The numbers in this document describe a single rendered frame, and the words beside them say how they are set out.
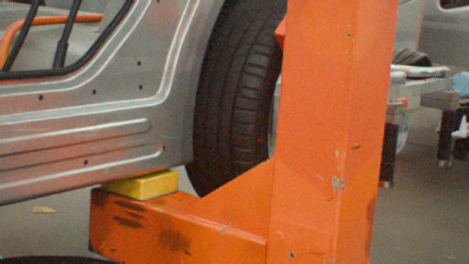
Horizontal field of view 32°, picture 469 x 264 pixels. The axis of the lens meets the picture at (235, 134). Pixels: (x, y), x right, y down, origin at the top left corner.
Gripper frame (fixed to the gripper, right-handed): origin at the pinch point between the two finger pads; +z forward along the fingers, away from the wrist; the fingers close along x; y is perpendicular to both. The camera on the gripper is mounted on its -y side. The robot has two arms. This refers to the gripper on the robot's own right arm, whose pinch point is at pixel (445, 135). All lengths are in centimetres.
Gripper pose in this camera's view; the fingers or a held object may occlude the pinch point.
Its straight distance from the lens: 225.1
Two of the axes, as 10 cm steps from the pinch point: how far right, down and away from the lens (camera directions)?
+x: 8.0, 1.7, -5.7
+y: 0.7, -9.8, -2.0
